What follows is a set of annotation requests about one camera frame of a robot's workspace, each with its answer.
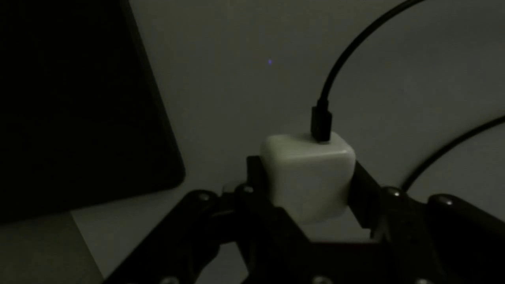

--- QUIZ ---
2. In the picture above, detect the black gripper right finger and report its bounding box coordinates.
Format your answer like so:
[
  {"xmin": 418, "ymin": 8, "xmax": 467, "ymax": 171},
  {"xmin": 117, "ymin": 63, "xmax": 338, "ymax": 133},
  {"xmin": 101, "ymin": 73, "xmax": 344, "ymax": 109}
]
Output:
[{"xmin": 347, "ymin": 163, "xmax": 388, "ymax": 232}]

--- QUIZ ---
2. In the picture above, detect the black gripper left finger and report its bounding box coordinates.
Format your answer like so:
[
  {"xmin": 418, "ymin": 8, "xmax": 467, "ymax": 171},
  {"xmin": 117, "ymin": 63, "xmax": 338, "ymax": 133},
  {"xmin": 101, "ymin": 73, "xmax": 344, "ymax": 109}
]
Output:
[{"xmin": 245, "ymin": 157, "xmax": 274, "ymax": 209}]

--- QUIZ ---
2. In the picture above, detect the white charger power brick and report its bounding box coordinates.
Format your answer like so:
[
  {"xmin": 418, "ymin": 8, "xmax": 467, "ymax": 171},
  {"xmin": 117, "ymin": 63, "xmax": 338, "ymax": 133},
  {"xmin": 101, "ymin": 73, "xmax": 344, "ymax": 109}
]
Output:
[{"xmin": 260, "ymin": 133, "xmax": 357, "ymax": 224}]

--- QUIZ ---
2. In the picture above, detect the black charger cable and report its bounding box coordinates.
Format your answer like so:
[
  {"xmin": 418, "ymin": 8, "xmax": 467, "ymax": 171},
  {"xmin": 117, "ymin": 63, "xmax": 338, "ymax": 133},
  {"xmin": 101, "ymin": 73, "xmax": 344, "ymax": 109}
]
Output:
[{"xmin": 309, "ymin": 0, "xmax": 505, "ymax": 194}]

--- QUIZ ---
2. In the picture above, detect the black laptop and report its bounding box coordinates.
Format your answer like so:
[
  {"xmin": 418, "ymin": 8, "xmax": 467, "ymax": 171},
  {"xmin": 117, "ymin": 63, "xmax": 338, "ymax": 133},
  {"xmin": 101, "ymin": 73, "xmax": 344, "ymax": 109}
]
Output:
[{"xmin": 0, "ymin": 0, "xmax": 185, "ymax": 223}]

